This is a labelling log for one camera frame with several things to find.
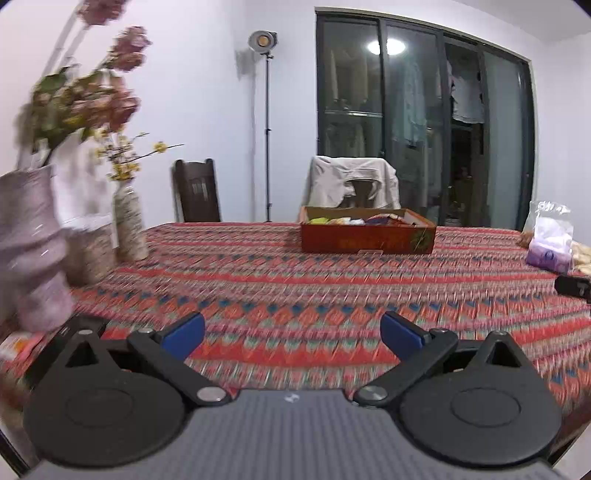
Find large pink ceramic vase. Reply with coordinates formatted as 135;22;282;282
0;165;77;333

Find studio light on stand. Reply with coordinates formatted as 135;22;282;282
248;30;279;222

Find black framed sliding glass door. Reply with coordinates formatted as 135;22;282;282
315;7;536;232

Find yellow flower sprigs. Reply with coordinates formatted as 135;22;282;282
95;131;184;183

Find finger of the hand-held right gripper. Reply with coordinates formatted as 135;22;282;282
554;274;591;304

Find patterned red tablecloth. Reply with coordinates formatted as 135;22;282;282
0;222;591;444

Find heap of assorted snack packets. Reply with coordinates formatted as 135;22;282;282
308;213;419;228

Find orange cardboard box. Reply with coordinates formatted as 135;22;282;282
300;206;437;254

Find clear plastic bag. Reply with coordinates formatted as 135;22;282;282
524;200;573;241

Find hanging teal garment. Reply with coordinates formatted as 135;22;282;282
399;58;428;146

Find hanging white garment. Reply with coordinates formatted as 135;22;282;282
450;65;485;124

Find purple tissue pack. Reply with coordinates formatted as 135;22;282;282
525;217;574;274

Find beige jacket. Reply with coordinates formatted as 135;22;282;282
306;156;402;210

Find dark wooden chair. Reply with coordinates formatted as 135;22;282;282
174;158;221;223
344;180;375;208

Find small speckled vase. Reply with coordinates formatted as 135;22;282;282
113;181;150;262

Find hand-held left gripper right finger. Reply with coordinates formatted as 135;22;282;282
353;311;527;407

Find orange packet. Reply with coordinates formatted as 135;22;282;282
0;333;44;363

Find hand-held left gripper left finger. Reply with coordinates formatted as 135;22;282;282
58;311;232;407

